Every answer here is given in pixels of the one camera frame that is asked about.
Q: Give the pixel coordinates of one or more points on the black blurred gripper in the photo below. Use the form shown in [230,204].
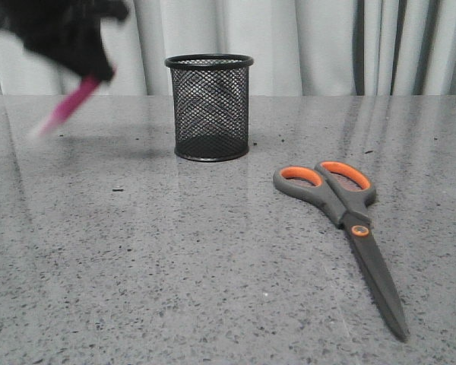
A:
[66,32]

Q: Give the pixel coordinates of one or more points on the pink marker pen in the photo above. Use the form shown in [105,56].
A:
[66,108]

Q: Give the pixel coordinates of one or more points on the grey orange scissors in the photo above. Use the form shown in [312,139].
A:
[343,194]

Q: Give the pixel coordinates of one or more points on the black mesh pen holder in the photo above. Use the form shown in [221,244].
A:
[211,105]

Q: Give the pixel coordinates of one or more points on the grey curtain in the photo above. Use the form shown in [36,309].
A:
[328,48]

